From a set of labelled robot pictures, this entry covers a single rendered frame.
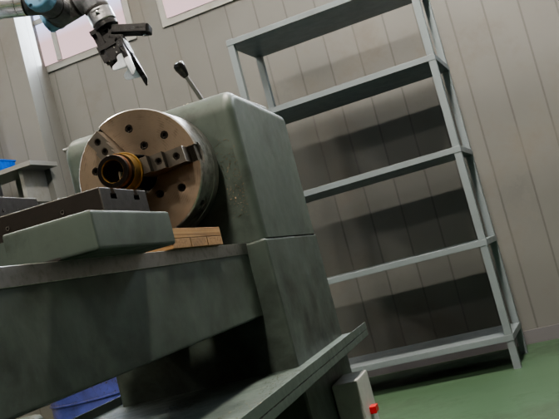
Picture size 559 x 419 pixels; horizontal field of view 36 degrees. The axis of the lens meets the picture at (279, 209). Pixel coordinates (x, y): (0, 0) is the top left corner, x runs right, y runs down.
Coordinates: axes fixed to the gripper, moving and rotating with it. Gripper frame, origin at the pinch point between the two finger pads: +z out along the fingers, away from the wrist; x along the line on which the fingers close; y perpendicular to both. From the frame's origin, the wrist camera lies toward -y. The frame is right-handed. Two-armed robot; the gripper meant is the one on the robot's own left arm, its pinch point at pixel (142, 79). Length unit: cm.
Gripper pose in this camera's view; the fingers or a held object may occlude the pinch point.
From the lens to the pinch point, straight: 252.5
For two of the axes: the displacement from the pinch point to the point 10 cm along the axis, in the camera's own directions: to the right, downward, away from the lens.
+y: -8.7, 4.8, 0.7
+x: -1.1, -0.6, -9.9
